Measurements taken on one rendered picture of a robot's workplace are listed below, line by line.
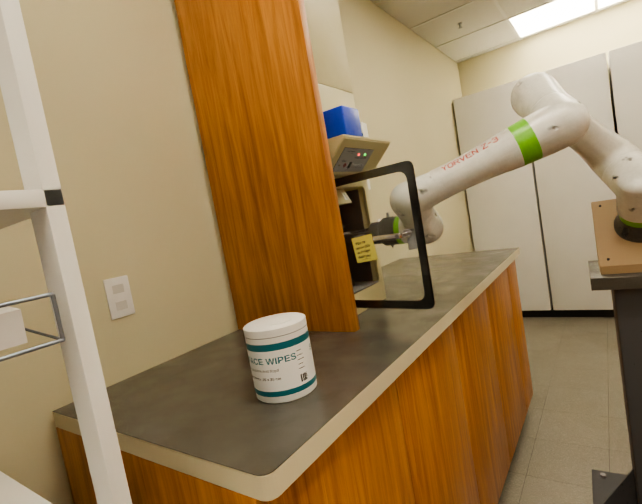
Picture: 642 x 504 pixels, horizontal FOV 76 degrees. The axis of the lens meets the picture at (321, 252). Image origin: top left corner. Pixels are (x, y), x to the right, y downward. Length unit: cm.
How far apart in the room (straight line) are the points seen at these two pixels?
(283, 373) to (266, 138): 75
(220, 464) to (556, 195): 381
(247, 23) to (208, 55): 19
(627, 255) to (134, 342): 155
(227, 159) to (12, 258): 66
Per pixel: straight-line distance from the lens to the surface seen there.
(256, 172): 133
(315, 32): 151
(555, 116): 121
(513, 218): 424
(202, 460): 75
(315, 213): 119
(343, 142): 124
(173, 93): 155
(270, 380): 83
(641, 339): 170
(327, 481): 83
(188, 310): 142
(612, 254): 164
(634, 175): 152
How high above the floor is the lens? 128
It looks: 5 degrees down
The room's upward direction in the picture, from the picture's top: 10 degrees counter-clockwise
